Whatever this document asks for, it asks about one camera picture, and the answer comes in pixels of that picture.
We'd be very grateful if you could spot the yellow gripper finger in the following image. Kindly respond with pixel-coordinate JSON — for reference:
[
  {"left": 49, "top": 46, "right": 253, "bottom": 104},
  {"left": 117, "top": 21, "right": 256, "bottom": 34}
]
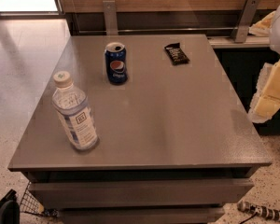
[
  {"left": 248, "top": 60, "right": 280, "bottom": 123},
  {"left": 249, "top": 11, "right": 275, "bottom": 36}
]

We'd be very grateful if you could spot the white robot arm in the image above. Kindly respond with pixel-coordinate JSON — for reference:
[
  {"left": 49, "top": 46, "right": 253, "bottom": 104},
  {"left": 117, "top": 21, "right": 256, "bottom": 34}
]
[{"left": 248, "top": 5, "right": 280, "bottom": 123}]

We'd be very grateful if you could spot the clear blue plastic water bottle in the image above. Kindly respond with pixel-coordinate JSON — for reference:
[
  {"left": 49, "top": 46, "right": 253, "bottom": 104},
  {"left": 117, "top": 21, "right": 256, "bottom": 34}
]
[{"left": 52, "top": 71, "right": 98, "bottom": 150}]

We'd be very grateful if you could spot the black snack bar wrapper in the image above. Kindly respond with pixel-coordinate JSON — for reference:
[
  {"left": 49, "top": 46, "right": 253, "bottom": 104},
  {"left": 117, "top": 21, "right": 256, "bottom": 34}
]
[{"left": 164, "top": 43, "right": 189, "bottom": 65}]

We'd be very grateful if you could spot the grey drawer cabinet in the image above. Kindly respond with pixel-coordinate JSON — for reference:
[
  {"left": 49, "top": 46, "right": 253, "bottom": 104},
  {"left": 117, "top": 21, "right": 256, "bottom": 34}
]
[{"left": 9, "top": 35, "right": 271, "bottom": 224}]

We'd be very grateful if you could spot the blue Pepsi soda can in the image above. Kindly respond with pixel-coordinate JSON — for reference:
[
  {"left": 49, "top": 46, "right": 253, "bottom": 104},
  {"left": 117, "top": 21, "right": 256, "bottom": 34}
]
[{"left": 105, "top": 42, "right": 128, "bottom": 85}]

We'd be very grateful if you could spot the black bag on floor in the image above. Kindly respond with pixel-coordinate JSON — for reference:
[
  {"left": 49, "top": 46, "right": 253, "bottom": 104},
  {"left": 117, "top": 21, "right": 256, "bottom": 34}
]
[{"left": 0, "top": 189, "right": 20, "bottom": 224}]

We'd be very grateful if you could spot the right metal wall bracket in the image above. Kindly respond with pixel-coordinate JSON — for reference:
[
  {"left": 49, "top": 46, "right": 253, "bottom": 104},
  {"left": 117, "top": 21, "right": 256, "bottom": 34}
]
[{"left": 231, "top": 0, "right": 260, "bottom": 43}]

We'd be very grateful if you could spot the metal wall bracket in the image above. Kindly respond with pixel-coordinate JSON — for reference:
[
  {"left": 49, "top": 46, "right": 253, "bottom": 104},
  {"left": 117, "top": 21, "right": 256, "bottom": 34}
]
[
  {"left": 103, "top": 0, "right": 119, "bottom": 35},
  {"left": 231, "top": 0, "right": 260, "bottom": 43}
]

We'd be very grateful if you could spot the black and white striped handle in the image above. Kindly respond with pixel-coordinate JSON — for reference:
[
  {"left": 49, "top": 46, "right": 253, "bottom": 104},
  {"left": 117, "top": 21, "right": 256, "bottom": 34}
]
[{"left": 237, "top": 201, "right": 280, "bottom": 223}]

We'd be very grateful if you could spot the left metal wall bracket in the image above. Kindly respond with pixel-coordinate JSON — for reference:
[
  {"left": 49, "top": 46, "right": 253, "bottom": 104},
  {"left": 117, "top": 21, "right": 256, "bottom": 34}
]
[{"left": 103, "top": 0, "right": 119, "bottom": 35}]

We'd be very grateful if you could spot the horizontal metal rail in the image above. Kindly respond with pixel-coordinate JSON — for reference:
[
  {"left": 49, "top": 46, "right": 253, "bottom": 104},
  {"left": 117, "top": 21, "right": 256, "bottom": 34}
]
[{"left": 78, "top": 26, "right": 273, "bottom": 35}]

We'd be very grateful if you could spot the black wire basket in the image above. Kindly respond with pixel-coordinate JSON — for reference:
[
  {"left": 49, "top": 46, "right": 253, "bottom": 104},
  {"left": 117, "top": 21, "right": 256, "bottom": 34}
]
[{"left": 20, "top": 183, "right": 44, "bottom": 217}]

